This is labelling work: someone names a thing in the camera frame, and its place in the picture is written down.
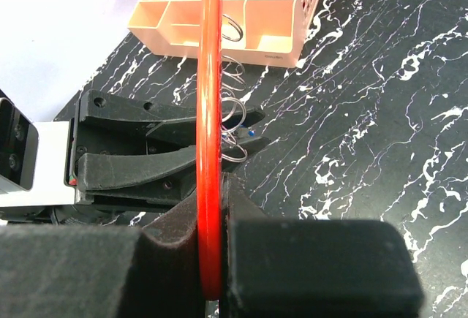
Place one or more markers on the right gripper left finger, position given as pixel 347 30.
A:
pixel 103 271

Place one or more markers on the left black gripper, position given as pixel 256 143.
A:
pixel 131 155

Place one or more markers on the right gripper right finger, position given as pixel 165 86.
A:
pixel 277 266

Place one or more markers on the white and red keyring holder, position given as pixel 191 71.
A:
pixel 208 150

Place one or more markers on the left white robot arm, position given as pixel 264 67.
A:
pixel 51 200

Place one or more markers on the orange plastic desk organizer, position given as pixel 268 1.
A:
pixel 261 32

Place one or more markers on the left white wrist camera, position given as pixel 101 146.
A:
pixel 19 145

